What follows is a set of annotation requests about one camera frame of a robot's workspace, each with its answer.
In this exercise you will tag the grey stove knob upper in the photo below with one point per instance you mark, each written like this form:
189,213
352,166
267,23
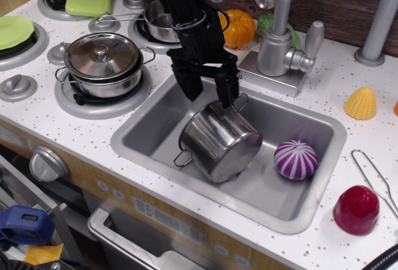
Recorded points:
104,24

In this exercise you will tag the purple white striped onion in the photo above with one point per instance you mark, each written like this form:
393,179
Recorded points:
295,160

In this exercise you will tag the silver toy faucet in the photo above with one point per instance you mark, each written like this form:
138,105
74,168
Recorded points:
278,66

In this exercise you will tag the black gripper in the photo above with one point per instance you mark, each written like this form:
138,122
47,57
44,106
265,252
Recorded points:
202,54

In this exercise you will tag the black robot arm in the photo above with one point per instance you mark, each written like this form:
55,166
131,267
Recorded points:
186,9

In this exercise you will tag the grey stove knob back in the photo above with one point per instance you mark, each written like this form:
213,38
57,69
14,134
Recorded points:
134,4

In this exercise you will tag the wire utensil handle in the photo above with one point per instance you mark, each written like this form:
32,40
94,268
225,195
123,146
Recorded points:
376,181

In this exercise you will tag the silver oven door handle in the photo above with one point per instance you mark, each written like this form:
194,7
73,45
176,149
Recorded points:
169,260

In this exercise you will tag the red toy apple half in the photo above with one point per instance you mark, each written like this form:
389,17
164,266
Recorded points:
357,210

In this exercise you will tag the orange toy pumpkin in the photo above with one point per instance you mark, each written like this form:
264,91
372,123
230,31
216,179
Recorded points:
241,29

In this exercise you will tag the yellow toy corn piece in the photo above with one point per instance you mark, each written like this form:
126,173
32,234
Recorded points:
361,104

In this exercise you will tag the grey stove knob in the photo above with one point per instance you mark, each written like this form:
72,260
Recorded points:
134,4
18,88
104,24
56,54

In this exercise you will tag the grey oven dial knob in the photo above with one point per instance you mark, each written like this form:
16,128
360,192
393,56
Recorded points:
46,166

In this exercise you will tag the blue clamp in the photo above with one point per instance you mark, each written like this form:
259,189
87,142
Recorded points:
25,225

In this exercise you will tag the steel saucepan with wire handle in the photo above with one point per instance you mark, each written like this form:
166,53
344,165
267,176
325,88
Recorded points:
159,23

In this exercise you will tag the grey toy sink basin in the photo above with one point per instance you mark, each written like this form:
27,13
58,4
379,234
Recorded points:
241,177

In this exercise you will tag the green plate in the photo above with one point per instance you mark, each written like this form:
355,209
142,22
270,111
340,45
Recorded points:
14,31

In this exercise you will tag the grey vertical post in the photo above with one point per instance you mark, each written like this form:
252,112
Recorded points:
371,54

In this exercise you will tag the grey stove knob middle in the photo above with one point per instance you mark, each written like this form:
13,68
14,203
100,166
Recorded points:
56,54

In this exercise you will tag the green toy vegetable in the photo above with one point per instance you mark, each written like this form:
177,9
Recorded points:
264,23

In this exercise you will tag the steel pot with lid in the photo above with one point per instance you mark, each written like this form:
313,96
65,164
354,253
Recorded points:
104,65

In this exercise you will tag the grey stove knob front left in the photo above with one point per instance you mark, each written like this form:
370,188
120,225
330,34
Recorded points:
18,88

